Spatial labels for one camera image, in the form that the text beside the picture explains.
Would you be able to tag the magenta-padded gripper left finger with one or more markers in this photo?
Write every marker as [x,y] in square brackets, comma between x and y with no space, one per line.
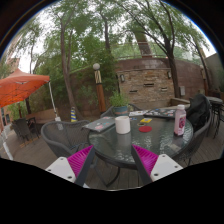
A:
[61,168]

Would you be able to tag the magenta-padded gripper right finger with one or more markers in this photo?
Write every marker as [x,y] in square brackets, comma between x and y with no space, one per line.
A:
[165,166]

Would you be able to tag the pink juice bottle white cap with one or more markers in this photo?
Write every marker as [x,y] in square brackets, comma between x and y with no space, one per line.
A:
[180,121]

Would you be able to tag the flat round red coaster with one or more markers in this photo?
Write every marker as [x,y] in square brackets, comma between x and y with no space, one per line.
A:
[145,129]

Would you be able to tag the dark wicker chair with jacket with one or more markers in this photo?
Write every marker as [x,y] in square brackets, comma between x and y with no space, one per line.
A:
[200,140]

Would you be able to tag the yellow card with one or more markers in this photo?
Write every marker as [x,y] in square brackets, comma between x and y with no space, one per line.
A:
[146,120]

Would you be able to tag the blue yellow striped cone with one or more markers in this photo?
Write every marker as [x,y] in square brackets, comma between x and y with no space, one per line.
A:
[73,115]

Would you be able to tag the group of dark patio chairs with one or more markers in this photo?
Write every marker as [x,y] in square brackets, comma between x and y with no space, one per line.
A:
[23,128]

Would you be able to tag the small picture card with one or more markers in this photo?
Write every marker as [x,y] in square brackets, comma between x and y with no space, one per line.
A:
[133,118]

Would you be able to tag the white ceramic cup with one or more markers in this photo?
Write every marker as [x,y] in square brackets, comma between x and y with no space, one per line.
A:
[122,125]

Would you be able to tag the white printed paper sheet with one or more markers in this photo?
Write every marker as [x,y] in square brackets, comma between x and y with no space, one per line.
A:
[138,113]

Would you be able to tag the black jacket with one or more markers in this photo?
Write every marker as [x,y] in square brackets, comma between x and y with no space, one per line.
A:
[198,111]

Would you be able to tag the green plant in blue pot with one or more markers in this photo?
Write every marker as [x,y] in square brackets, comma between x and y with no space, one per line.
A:
[120,108]

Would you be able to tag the black bar stool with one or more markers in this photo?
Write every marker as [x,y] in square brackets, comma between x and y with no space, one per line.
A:
[216,101]

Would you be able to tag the orange canopy with pole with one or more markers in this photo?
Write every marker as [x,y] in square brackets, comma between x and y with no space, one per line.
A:
[20,86]

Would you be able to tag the tree with dark forked trunk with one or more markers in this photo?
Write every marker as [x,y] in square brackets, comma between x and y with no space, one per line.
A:
[172,70]

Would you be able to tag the tree with slanting trunk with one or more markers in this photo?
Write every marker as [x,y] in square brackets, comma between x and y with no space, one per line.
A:
[65,66]

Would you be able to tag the grey wall box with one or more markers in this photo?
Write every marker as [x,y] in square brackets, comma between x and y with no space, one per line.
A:
[182,90]

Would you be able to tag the wooden lamp post with globe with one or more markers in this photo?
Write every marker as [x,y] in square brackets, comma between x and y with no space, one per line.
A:
[100,93]

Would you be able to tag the wall lamp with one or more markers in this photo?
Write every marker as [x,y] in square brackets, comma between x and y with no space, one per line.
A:
[122,78]
[169,74]

